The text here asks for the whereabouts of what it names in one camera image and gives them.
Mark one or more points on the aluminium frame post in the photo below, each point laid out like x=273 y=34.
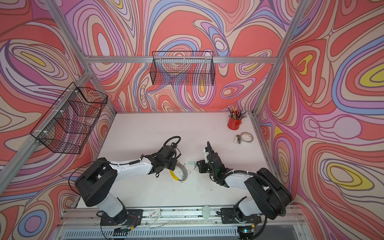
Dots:
x=70 y=37

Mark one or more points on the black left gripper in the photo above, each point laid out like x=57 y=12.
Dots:
x=175 y=162

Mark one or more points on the black wire basket back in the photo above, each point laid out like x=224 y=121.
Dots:
x=183 y=68

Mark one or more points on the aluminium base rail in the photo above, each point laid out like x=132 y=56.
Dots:
x=180 y=223

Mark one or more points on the black wire basket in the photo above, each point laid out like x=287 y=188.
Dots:
x=183 y=68
x=67 y=125

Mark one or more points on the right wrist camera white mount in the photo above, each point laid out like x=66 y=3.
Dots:
x=206 y=154

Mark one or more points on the tape roll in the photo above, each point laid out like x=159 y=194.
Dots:
x=246 y=138

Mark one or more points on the metal keyring organizer yellow grip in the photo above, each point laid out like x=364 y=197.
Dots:
x=180 y=173

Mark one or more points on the key with long mint tag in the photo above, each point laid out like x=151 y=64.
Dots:
x=194 y=164

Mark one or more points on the black wire basket left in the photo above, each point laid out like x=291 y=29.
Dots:
x=67 y=125

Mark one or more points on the red pen cup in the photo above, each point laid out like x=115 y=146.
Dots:
x=234 y=123

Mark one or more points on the white label tag on rail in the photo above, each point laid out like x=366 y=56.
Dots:
x=155 y=213

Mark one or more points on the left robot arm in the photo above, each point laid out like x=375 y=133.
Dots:
x=95 y=183

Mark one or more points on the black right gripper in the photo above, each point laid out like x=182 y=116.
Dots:
x=202 y=168

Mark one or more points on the pens in cup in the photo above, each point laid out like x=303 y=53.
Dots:
x=237 y=114

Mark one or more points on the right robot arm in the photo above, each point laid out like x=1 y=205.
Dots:
x=269 y=197

